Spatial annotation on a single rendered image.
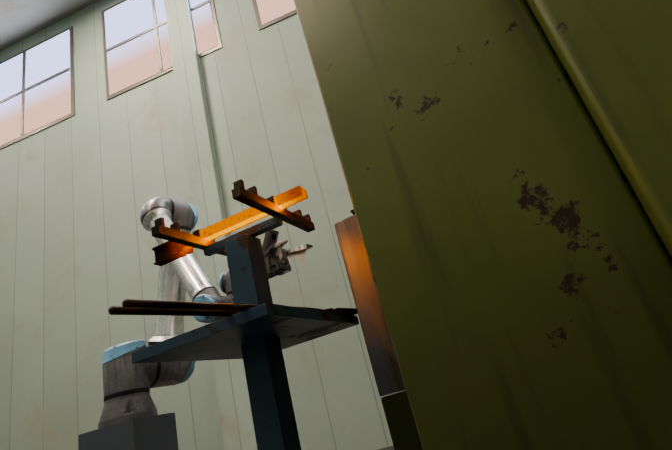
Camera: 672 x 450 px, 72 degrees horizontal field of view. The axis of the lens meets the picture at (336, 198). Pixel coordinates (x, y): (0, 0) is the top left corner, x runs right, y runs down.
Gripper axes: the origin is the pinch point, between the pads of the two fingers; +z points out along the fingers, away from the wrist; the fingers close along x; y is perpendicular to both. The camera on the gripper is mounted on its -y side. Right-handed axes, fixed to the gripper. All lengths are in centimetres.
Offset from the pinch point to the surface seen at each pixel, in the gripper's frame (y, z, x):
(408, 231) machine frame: 28, 57, 49
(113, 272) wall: -122, -333, -148
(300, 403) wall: 44, -168, -196
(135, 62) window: -372, -285, -160
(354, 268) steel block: 22.8, 29.7, 22.0
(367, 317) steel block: 36, 30, 22
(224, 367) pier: 1, -221, -171
